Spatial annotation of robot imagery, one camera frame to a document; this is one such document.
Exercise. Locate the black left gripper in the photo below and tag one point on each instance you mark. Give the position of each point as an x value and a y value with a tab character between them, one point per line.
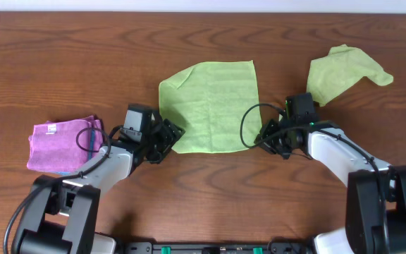
168	136

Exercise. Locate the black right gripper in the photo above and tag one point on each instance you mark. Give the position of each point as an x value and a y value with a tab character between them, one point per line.
271	125

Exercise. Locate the light green cloth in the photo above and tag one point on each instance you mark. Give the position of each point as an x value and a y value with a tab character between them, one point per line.
339	70
209	101

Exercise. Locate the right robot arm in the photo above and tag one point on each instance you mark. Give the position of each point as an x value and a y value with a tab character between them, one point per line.
375	220

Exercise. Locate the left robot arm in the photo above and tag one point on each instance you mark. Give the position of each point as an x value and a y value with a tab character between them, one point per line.
59	215

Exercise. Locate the folded blue cloth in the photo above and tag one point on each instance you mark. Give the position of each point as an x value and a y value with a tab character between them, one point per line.
71	153

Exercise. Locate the crumpled light green cloth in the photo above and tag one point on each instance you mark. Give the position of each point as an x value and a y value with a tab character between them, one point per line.
339	70

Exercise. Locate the folded purple cloth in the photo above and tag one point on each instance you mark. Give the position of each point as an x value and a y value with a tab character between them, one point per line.
45	135

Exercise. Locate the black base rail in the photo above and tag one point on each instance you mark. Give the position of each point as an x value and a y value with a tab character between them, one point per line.
213	248

